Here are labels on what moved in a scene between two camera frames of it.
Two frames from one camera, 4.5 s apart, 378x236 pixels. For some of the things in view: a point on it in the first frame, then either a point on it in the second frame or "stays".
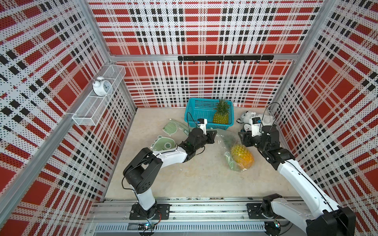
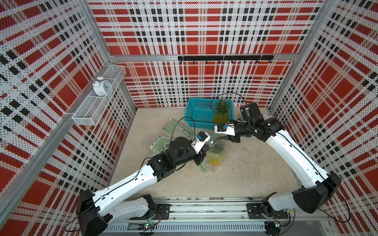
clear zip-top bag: [177, 132] stays
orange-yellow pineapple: [242, 156] -> [215, 159]
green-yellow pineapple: [221, 117] stays
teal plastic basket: [196, 108] stays
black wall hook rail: [180, 58] stays
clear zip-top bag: [237, 157] -> [215, 153]
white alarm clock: [102, 88] stays
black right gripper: [246, 138] -> [233, 138]
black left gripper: [210, 136] -> [200, 156]
